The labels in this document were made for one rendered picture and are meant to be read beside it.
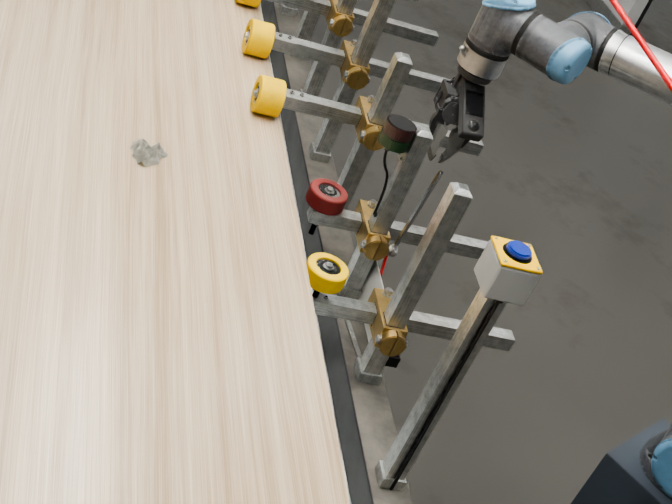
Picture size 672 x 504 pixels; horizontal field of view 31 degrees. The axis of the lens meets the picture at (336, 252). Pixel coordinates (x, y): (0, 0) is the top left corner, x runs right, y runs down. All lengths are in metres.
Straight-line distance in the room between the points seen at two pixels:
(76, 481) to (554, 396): 2.32
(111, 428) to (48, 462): 0.11
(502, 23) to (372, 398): 0.74
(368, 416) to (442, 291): 1.73
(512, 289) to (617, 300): 2.56
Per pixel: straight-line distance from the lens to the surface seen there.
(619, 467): 2.62
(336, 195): 2.36
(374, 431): 2.19
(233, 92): 2.57
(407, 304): 2.16
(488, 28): 2.28
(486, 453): 3.41
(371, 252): 2.36
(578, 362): 3.95
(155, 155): 2.26
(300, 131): 2.94
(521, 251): 1.80
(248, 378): 1.86
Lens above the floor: 2.11
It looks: 33 degrees down
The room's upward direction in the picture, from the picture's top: 25 degrees clockwise
